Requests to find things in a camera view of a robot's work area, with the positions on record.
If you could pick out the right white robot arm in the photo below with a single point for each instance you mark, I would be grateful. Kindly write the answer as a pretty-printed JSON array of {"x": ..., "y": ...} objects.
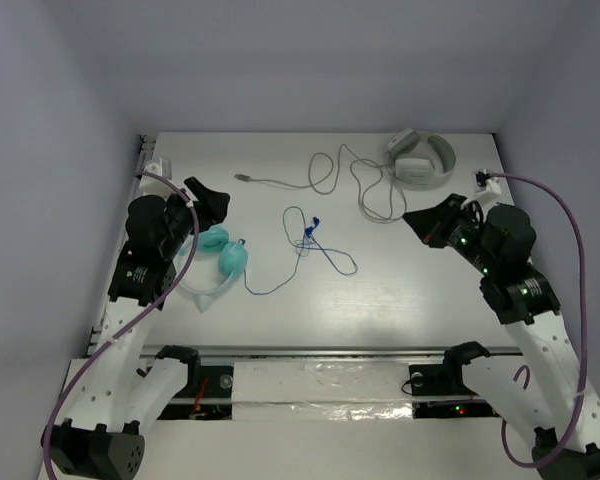
[{"x": 562, "y": 432}]

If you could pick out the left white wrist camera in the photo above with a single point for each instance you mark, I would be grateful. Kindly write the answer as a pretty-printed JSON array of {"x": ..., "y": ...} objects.
[{"x": 157, "y": 167}]

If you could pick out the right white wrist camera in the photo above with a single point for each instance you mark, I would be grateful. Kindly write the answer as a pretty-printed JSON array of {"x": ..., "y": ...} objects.
[{"x": 487, "y": 189}]

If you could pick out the teal cat-ear headphones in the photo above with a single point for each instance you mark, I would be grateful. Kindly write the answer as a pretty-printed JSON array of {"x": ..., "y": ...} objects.
[{"x": 231, "y": 264}]

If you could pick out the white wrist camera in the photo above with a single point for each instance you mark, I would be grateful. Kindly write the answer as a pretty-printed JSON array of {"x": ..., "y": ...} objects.
[
  {"x": 157, "y": 167},
  {"x": 487, "y": 189}
]

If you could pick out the white grey headphones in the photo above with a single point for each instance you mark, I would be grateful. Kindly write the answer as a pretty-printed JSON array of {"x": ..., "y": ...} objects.
[{"x": 421, "y": 159}]

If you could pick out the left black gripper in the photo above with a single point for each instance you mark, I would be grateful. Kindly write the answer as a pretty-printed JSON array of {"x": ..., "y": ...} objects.
[{"x": 194, "y": 208}]

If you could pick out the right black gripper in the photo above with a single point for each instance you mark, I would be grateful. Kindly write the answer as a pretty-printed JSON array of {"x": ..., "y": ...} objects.
[{"x": 428, "y": 221}]

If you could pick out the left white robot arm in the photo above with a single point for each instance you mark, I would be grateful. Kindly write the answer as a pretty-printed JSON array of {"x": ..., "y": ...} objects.
[{"x": 97, "y": 428}]

